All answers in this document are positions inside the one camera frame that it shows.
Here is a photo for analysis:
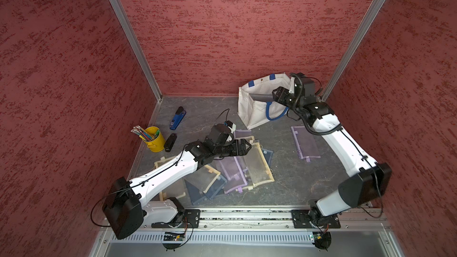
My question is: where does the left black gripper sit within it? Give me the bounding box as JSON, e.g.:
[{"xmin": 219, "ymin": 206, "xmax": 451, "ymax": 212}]
[{"xmin": 214, "ymin": 139, "xmax": 252, "ymax": 157}]

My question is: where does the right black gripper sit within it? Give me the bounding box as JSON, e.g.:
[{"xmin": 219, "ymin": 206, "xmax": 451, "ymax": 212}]
[{"xmin": 272, "ymin": 86, "xmax": 303, "ymax": 111}]

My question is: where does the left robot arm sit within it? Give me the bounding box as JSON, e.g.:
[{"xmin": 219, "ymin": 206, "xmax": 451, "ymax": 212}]
[{"xmin": 100, "ymin": 121, "xmax": 252, "ymax": 240}]

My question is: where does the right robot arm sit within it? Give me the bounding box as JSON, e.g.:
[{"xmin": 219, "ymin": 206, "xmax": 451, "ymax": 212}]
[{"xmin": 272, "ymin": 73, "xmax": 392, "ymax": 228}]

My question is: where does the purple mesh pouch back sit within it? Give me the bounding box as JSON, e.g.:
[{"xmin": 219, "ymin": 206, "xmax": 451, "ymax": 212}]
[{"xmin": 234, "ymin": 130, "xmax": 252, "ymax": 139}]

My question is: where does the purple mesh pouch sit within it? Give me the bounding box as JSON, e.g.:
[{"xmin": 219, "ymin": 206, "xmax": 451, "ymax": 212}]
[
  {"xmin": 234, "ymin": 130, "xmax": 252, "ymax": 139},
  {"xmin": 215, "ymin": 157, "xmax": 248, "ymax": 194}
]

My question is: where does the small navy pouch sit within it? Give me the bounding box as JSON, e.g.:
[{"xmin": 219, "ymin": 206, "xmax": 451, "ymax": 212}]
[{"xmin": 262, "ymin": 149, "xmax": 274, "ymax": 167}]

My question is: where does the purple mesh pouch centre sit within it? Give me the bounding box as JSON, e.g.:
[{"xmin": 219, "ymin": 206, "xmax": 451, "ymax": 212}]
[{"xmin": 215, "ymin": 157, "xmax": 248, "ymax": 194}]

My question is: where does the white canvas tote bag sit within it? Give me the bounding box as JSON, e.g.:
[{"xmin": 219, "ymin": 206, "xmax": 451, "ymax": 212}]
[{"xmin": 238, "ymin": 73, "xmax": 294, "ymax": 130}]

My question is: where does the beige trim mesh pouch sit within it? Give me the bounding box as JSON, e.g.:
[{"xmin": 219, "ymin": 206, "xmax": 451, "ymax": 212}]
[{"xmin": 184, "ymin": 165, "xmax": 221, "ymax": 193}]

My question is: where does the small purple pouch right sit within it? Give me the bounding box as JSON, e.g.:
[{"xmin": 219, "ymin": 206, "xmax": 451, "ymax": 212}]
[{"xmin": 291, "ymin": 126, "xmax": 321, "ymax": 163}]

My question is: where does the dark blue mesh pouch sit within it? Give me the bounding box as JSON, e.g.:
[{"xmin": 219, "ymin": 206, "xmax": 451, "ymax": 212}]
[{"xmin": 184, "ymin": 175, "xmax": 227, "ymax": 206}]

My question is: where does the yellow pencil cup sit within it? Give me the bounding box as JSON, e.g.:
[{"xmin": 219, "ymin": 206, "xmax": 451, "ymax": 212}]
[{"xmin": 145, "ymin": 126, "xmax": 165, "ymax": 152}]

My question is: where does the blue stapler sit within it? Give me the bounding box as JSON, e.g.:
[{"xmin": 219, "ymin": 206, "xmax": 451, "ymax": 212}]
[{"xmin": 169, "ymin": 107, "xmax": 186, "ymax": 130}]

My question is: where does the coloured pencils bundle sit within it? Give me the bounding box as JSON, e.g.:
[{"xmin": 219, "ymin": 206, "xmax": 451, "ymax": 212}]
[{"xmin": 131, "ymin": 126, "xmax": 154, "ymax": 142}]

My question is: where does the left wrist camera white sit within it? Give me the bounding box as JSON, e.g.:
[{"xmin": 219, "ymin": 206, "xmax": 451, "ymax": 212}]
[{"xmin": 224, "ymin": 120, "xmax": 236, "ymax": 133}]

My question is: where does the right aluminium corner post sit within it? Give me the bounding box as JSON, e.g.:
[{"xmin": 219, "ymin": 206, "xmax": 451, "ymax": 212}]
[{"xmin": 320, "ymin": 0, "xmax": 386, "ymax": 101}]

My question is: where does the aluminium corner post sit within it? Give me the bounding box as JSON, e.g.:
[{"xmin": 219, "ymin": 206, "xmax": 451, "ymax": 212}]
[
  {"xmin": 320, "ymin": 0, "xmax": 386, "ymax": 101},
  {"xmin": 108, "ymin": 0, "xmax": 163, "ymax": 102}
]

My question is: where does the aluminium front rail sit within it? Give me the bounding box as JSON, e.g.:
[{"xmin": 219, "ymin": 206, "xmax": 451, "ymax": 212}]
[{"xmin": 90, "ymin": 207, "xmax": 404, "ymax": 257}]

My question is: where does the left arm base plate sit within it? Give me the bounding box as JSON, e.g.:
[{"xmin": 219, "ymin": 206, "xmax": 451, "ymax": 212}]
[{"xmin": 151, "ymin": 209, "xmax": 201, "ymax": 229}]

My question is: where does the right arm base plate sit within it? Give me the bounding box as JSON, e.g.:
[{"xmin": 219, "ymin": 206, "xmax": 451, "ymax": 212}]
[{"xmin": 290, "ymin": 208, "xmax": 341, "ymax": 231}]

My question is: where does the left aluminium corner post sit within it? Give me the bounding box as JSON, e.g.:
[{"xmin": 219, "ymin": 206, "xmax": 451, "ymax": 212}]
[{"xmin": 108, "ymin": 0, "xmax": 163, "ymax": 102}]

